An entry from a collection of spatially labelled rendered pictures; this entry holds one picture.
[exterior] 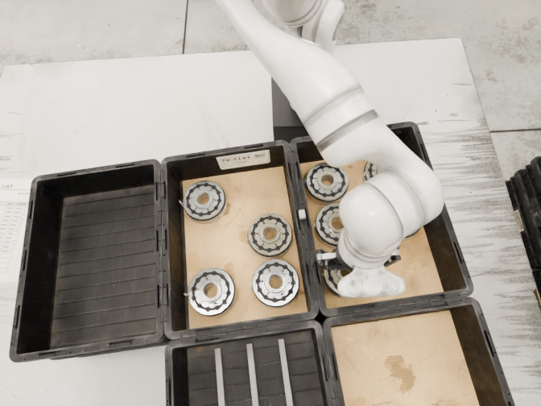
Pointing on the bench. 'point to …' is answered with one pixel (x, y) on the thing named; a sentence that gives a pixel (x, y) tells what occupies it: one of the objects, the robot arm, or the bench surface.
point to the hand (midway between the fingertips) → (351, 265)
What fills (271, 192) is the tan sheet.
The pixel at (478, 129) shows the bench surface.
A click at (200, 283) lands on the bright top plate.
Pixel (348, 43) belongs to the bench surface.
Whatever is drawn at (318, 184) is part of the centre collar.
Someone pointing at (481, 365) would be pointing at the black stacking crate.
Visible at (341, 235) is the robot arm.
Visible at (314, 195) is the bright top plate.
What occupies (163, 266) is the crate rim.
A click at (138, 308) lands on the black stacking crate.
